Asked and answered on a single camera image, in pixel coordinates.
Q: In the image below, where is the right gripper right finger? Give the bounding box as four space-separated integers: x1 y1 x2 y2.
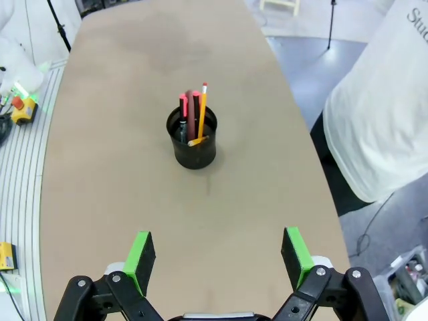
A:
272 227 391 321

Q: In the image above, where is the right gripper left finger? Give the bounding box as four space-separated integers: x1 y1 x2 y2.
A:
53 230 165 321

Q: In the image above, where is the short orange pencil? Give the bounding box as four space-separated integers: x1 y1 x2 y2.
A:
187 134 210 148

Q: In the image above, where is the long yellow pencil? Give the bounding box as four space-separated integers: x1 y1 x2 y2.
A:
197 82 209 140

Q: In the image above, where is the black mesh pen holder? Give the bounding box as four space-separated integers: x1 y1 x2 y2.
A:
166 104 218 170

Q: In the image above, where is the clear plastic storage bin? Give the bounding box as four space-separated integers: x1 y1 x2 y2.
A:
372 245 428 321

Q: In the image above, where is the yellow emergency stop box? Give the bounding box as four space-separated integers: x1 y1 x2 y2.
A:
0 242 18 271
11 95 38 126

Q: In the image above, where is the white table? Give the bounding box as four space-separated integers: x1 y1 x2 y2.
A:
399 294 428 321

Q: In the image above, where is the person in white T-shirt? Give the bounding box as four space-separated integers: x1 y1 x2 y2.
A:
310 0 428 217

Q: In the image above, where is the black tripod with knob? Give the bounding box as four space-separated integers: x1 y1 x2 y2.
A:
46 0 73 53

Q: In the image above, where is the pale wooden stool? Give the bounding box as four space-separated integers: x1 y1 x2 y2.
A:
259 0 301 17

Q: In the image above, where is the thin black floor cable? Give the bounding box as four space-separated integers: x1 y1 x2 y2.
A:
347 192 397 258

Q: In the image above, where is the striped metal base plate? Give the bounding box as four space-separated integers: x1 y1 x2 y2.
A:
0 60 70 321

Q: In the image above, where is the black cable bundle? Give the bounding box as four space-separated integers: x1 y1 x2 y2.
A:
0 112 14 148

